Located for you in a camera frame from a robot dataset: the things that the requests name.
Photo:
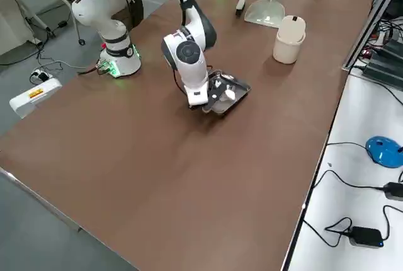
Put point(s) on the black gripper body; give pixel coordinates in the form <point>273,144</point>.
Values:
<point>209,104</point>

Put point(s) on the pale grey plastic dustpan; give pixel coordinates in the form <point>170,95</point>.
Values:
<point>264,15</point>

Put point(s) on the square metal tray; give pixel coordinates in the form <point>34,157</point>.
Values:
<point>240,89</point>

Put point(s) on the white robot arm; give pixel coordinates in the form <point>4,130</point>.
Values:
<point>189,72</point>

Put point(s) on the small beige lidded bin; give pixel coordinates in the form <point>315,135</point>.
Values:
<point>285,50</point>

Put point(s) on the person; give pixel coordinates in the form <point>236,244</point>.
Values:
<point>137,9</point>

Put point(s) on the black electronics box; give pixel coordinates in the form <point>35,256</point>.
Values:
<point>384,69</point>

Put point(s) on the white power strip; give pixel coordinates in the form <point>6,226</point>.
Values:
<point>41,75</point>

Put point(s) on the white control box yellow label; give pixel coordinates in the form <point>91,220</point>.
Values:
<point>34,101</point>

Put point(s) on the blue round device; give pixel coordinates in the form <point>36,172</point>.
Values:
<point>382,152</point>

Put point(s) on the black power adapter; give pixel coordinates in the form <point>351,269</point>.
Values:
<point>395,190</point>
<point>365,236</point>

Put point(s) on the aluminium frame rail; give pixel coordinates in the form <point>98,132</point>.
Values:
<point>354,58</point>

